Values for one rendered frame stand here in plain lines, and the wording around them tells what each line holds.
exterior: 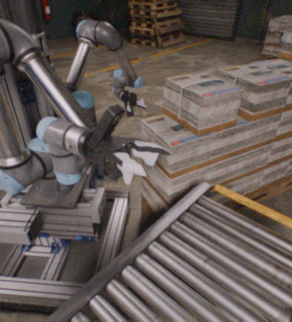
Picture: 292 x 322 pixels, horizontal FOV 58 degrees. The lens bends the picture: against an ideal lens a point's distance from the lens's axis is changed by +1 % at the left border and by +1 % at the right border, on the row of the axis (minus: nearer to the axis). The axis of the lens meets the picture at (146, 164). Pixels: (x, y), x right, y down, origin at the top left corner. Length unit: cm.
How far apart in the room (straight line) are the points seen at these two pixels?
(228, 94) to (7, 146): 109
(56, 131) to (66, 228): 66
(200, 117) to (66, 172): 89
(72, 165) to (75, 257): 101
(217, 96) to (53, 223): 102
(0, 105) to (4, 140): 11
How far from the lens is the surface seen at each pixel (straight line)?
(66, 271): 167
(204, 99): 142
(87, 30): 168
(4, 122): 93
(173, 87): 163
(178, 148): 145
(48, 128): 73
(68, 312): 87
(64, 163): 76
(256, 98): 172
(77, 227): 126
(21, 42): 91
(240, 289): 93
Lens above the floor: 156
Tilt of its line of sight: 35 degrees down
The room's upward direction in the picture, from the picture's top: straight up
